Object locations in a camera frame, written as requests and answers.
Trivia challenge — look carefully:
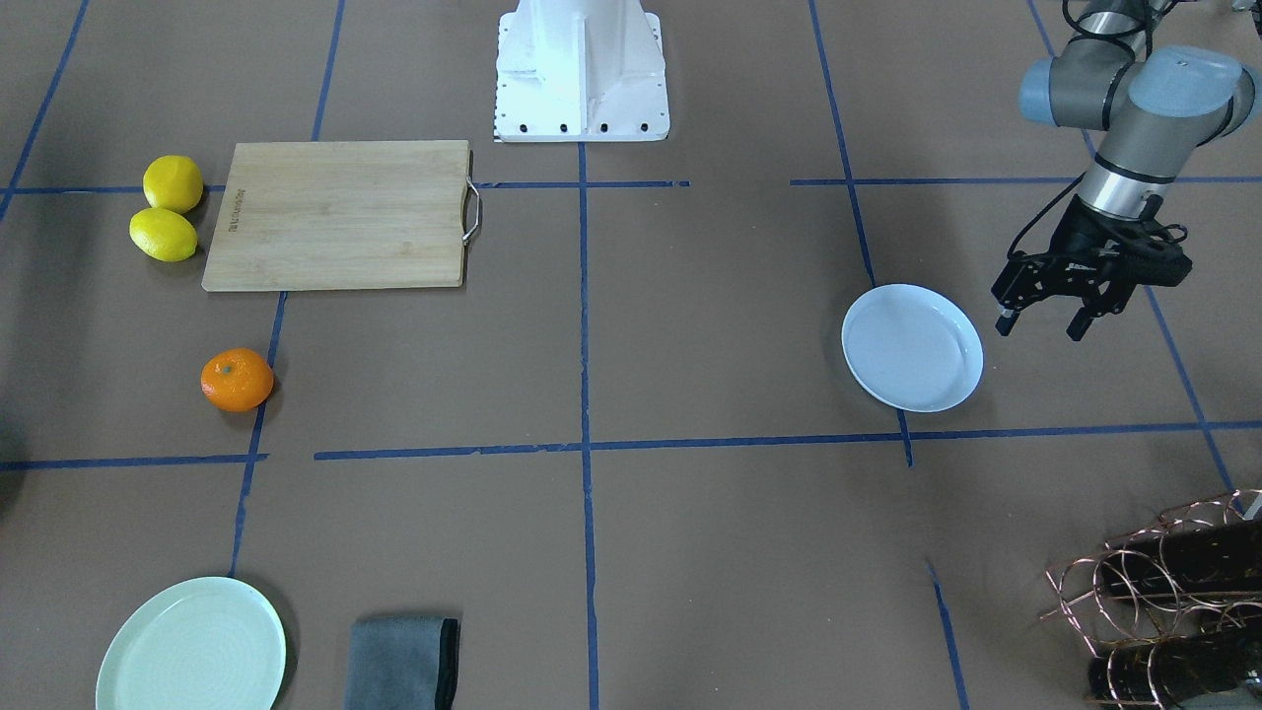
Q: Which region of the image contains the bamboo cutting board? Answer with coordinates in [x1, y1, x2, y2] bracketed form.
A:
[201, 140, 481, 293]

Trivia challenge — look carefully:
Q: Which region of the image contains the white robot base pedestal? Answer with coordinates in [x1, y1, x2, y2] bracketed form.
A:
[493, 1, 671, 143]

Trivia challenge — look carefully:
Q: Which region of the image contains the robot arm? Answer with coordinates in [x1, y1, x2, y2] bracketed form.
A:
[991, 1, 1259, 340]

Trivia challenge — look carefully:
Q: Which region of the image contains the light blue plate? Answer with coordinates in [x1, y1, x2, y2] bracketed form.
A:
[839, 284, 984, 412]

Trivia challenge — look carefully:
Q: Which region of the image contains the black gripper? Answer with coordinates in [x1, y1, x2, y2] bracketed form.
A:
[991, 195, 1164, 342]

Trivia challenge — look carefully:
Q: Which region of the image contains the grey folded cloth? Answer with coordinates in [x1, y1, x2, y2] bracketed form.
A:
[343, 615, 461, 709]

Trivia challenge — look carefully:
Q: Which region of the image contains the orange fruit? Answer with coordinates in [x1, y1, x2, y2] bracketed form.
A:
[201, 349, 275, 412]

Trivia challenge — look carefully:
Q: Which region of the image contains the upper yellow lemon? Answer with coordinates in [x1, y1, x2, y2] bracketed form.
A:
[141, 156, 206, 214]

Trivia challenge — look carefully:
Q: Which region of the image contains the yellow lemon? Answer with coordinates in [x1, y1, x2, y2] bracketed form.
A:
[141, 156, 206, 214]
[129, 207, 198, 262]

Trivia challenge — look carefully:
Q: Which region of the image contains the copper wire bottle rack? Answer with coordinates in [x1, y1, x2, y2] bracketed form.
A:
[1045, 489, 1261, 709]

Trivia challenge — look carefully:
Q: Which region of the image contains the light green plate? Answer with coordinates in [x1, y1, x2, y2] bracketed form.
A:
[95, 576, 288, 709]

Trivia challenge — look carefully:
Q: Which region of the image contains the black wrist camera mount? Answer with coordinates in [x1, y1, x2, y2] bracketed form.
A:
[1112, 222, 1193, 288]

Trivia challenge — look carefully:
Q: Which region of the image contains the dark green wine bottle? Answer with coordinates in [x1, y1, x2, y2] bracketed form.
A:
[1095, 520, 1261, 604]

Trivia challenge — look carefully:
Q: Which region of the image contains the lower yellow lemon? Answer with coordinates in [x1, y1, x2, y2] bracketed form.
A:
[129, 207, 198, 262]

